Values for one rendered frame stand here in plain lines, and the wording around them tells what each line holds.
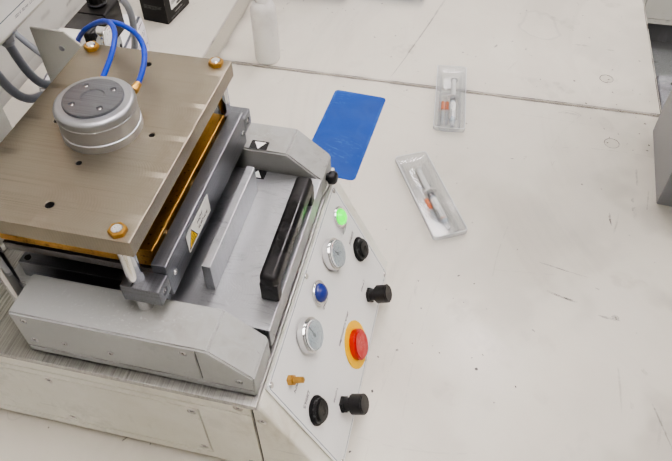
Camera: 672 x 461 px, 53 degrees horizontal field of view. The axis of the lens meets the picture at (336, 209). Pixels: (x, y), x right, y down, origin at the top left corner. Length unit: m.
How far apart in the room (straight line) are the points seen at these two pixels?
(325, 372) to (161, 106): 0.36
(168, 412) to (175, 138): 0.30
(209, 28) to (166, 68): 0.66
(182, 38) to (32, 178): 0.78
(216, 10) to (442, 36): 0.48
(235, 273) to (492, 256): 0.45
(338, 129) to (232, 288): 0.57
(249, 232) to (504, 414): 0.40
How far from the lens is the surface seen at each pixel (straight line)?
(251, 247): 0.76
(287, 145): 0.82
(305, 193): 0.75
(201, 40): 1.40
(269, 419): 0.72
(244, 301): 0.71
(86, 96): 0.70
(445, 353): 0.94
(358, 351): 0.87
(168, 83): 0.76
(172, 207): 0.69
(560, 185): 1.18
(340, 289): 0.86
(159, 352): 0.68
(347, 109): 1.27
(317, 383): 0.80
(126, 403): 0.81
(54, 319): 0.72
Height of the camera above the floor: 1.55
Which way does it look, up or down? 47 degrees down
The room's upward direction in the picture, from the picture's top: 1 degrees counter-clockwise
